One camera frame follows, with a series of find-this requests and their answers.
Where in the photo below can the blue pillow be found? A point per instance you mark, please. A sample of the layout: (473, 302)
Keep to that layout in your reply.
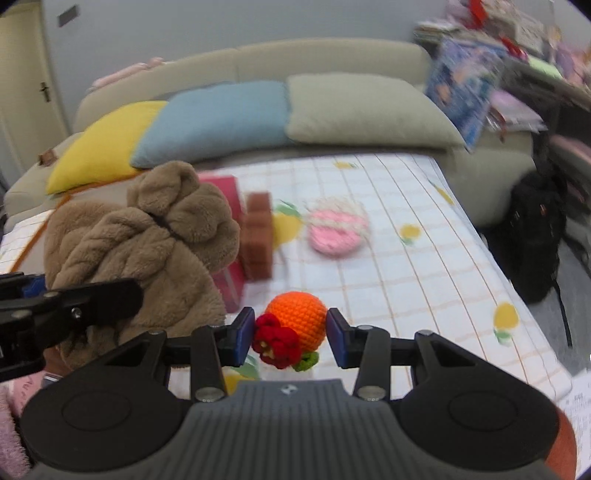
(212, 120)

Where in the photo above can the yellow pillow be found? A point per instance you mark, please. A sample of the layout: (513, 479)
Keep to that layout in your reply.
(101, 147)

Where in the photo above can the beige sofa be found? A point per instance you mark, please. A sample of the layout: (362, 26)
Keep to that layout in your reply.
(332, 57)

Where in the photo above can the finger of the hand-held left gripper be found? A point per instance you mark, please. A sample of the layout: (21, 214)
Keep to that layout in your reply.
(101, 302)
(33, 286)

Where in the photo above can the beige pillow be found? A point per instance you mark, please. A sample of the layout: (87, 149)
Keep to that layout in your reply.
(364, 110)

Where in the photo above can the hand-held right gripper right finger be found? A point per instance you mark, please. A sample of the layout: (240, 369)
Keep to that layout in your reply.
(337, 339)

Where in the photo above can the brown block toy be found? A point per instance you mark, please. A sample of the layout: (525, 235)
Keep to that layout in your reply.
(257, 235)

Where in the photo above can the pile of magazines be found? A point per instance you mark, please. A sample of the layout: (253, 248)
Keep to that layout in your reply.
(503, 27)

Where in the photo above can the pink crocheted pouch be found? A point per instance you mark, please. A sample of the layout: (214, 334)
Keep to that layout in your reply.
(337, 228)

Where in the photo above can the orange round stool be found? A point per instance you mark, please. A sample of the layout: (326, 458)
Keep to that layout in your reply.
(565, 447)

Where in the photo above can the blue picture book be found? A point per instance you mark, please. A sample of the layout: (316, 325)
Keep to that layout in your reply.
(466, 87)

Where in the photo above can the white storage box orange rim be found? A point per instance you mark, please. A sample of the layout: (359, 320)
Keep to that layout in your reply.
(41, 230)

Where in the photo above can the grey wall panel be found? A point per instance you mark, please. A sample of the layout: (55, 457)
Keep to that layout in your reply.
(68, 16)

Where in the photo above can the orange crocheted fruit red flower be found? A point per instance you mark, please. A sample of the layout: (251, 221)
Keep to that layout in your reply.
(295, 318)

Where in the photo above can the brown plush toy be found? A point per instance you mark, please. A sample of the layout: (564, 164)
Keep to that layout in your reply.
(138, 240)

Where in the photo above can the red cardboard box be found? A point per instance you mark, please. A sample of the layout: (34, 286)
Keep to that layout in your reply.
(228, 189)

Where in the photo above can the pink cloth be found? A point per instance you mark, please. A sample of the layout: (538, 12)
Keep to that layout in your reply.
(124, 74)

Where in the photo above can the small brown pouch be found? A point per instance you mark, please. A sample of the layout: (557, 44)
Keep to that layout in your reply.
(47, 157)

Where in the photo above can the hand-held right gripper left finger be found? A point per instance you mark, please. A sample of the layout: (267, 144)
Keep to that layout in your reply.
(242, 337)

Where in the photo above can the checked lemon print tablecloth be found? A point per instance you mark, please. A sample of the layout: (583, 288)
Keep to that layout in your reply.
(415, 277)

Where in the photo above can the cream door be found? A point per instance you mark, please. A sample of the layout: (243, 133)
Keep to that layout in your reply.
(23, 83)

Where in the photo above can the black backpack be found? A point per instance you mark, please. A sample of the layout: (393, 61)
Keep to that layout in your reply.
(535, 230)

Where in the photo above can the pink fluffy towel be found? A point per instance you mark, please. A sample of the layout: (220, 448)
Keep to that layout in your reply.
(11, 429)

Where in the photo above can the white paper sheets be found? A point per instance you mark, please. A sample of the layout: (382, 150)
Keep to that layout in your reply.
(577, 397)

